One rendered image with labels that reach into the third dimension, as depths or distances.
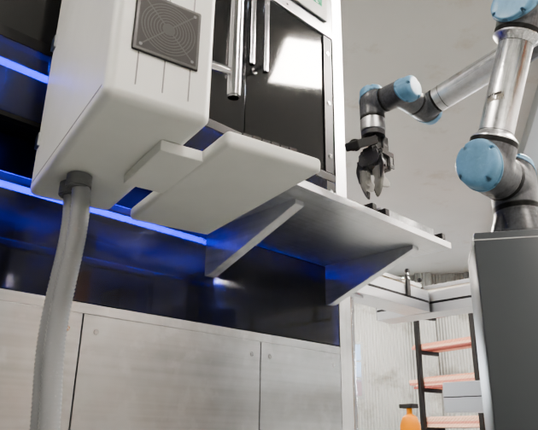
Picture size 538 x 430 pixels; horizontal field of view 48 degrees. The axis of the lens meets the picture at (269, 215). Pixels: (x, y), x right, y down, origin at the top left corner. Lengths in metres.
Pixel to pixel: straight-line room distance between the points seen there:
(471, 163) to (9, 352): 1.12
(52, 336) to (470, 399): 1.87
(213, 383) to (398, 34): 3.75
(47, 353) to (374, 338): 10.56
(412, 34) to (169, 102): 4.07
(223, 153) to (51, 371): 0.48
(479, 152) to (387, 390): 10.02
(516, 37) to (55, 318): 1.24
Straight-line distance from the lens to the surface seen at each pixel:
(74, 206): 1.20
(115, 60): 0.98
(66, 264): 1.17
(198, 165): 1.09
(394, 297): 2.50
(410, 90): 1.80
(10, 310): 1.37
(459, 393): 2.66
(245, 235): 1.54
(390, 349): 11.48
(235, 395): 1.67
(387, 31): 4.89
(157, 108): 0.98
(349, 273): 1.93
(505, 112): 1.59
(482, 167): 1.52
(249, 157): 1.04
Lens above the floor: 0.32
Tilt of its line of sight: 20 degrees up
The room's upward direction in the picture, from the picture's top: 1 degrees clockwise
